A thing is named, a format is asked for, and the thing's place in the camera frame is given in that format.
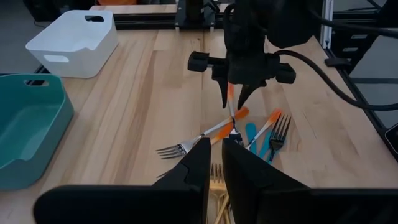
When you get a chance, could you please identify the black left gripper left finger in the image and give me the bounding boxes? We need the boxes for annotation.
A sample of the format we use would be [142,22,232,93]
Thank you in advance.
[33,137,212,224]

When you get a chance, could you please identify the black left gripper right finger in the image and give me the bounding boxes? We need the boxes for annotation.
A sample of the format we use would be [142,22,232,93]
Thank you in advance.
[221,138,398,224]

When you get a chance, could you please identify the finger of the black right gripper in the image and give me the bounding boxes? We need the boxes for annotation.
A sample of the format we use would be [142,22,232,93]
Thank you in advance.
[237,79,267,110]
[216,74,230,109]

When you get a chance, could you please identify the orange-handled silver fork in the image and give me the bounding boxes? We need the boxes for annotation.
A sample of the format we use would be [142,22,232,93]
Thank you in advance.
[245,108,283,151]
[156,121,234,180]
[155,106,250,160]
[226,82,245,146]

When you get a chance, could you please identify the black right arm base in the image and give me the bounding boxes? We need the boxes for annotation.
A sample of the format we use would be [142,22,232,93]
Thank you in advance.
[174,0,218,31]

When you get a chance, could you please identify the black equipment with white labels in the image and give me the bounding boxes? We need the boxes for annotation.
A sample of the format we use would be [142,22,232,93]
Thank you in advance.
[329,29,380,68]

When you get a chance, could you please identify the teal plastic bin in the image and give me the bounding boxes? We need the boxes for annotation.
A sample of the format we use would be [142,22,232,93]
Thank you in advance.
[0,73,75,191]

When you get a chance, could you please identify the white plastic bin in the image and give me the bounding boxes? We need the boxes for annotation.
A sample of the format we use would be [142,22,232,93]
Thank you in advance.
[25,9,119,79]

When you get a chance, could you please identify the silver aluminium post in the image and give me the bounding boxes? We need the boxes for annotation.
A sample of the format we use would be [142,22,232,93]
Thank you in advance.
[321,0,335,50]

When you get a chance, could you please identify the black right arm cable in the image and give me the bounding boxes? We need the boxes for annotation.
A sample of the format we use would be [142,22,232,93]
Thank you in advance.
[306,7,398,40]

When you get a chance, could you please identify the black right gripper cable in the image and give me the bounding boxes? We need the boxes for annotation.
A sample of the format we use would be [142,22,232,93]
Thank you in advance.
[273,49,398,112]

